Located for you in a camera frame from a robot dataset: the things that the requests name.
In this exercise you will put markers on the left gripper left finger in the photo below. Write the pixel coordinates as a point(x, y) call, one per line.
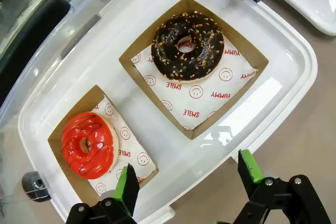
point(126, 190)

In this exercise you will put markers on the clear dome tray lid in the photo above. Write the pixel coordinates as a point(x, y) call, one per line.
point(52, 58)

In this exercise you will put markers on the red glazed donut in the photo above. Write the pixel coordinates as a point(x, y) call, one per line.
point(78, 161)

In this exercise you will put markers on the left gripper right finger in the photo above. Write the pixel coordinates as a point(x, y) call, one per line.
point(278, 203)

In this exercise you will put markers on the grey lid hinge knob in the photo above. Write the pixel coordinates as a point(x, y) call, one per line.
point(31, 182)

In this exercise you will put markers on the chocolate donut with nuts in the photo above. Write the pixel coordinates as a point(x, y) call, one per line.
point(168, 58)

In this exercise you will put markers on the brown cardboard donut box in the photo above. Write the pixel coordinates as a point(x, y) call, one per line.
point(76, 103)
point(131, 64)

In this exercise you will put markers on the white printed paper liner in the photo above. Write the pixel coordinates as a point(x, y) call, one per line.
point(199, 103)
point(131, 145)

